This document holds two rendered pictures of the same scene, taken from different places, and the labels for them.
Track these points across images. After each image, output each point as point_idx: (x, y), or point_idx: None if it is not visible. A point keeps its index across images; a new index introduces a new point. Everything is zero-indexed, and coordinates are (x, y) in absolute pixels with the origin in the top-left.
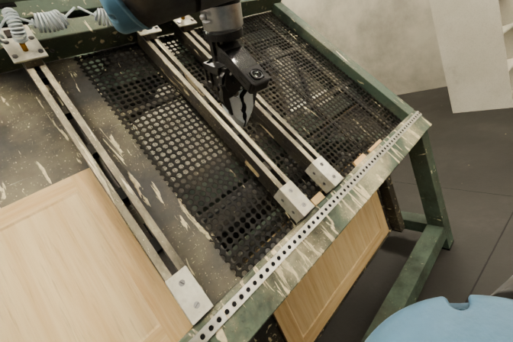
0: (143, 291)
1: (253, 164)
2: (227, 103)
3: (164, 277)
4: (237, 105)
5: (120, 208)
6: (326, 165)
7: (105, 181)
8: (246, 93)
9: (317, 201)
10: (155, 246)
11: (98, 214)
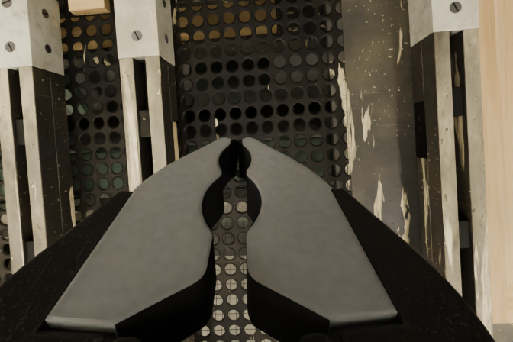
0: (492, 53)
1: (169, 146)
2: (409, 277)
3: (476, 35)
4: (286, 226)
5: (482, 204)
6: (1, 37)
7: (480, 275)
8: (157, 298)
9: None
10: (459, 97)
11: (496, 222)
